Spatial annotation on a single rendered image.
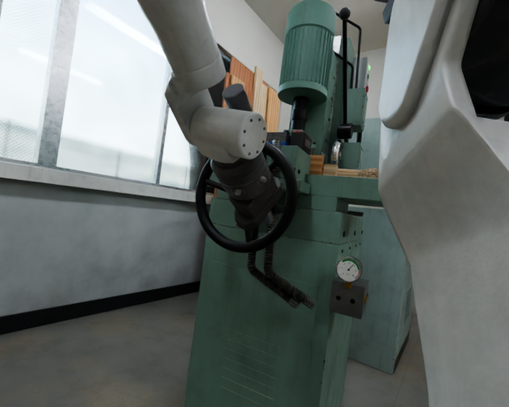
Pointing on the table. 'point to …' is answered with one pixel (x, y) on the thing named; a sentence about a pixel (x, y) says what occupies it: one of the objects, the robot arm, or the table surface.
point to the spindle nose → (299, 114)
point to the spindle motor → (308, 52)
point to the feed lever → (345, 131)
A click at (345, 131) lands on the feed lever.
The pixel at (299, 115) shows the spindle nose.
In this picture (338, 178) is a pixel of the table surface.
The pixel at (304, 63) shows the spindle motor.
